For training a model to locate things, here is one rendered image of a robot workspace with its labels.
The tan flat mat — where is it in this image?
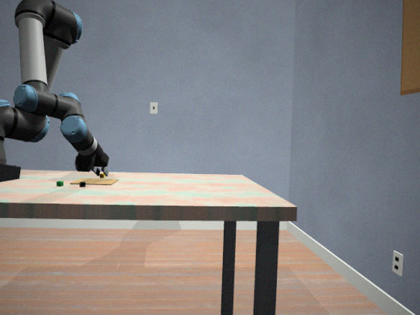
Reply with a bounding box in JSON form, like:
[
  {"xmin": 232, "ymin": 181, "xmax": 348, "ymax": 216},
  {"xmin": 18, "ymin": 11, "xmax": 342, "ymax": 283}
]
[{"xmin": 70, "ymin": 178, "xmax": 119, "ymax": 186}]

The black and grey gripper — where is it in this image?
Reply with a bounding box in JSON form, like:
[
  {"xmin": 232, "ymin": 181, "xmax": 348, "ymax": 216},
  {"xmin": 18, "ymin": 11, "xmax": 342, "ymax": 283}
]
[{"xmin": 75, "ymin": 138, "xmax": 109, "ymax": 176}]

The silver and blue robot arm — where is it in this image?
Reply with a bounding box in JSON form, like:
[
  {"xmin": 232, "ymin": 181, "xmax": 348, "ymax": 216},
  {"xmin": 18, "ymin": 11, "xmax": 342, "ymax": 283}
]
[{"xmin": 0, "ymin": 0, "xmax": 93, "ymax": 165}]

